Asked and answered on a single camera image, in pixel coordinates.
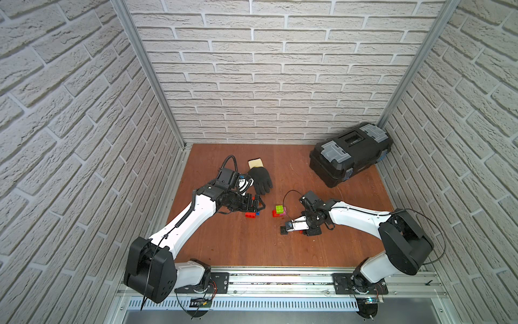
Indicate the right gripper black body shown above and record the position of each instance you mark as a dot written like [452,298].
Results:
[313,227]

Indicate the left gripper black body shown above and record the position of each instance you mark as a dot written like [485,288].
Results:
[247,203]

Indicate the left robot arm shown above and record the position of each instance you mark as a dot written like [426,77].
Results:
[151,269]

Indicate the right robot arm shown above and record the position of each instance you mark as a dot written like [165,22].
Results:
[406,244]

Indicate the black work glove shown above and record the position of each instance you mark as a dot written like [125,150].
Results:
[262,180]

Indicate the black plastic toolbox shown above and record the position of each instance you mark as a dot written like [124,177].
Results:
[338,159]

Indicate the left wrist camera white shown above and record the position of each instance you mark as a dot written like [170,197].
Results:
[244,183]

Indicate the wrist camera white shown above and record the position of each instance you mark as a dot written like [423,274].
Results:
[244,183]
[298,224]

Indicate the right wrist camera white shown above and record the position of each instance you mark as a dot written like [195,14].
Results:
[298,224]

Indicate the aluminium rail frame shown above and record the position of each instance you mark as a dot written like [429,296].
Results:
[293,295]

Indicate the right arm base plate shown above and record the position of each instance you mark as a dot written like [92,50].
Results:
[349,283]

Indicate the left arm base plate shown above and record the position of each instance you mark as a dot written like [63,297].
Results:
[215,282]

